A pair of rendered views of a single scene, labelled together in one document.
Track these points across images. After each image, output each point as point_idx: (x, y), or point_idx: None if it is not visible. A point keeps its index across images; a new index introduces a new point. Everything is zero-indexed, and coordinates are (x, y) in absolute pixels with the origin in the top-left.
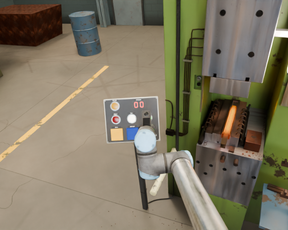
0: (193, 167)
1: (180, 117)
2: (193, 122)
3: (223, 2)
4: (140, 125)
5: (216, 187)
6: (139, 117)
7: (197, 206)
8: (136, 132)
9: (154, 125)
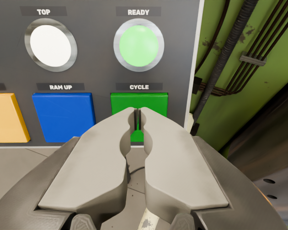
0: (216, 144)
1: (237, 47)
2: (274, 66)
3: None
4: (50, 159)
5: (280, 213)
6: (94, 42)
7: None
8: (82, 114)
9: (267, 225)
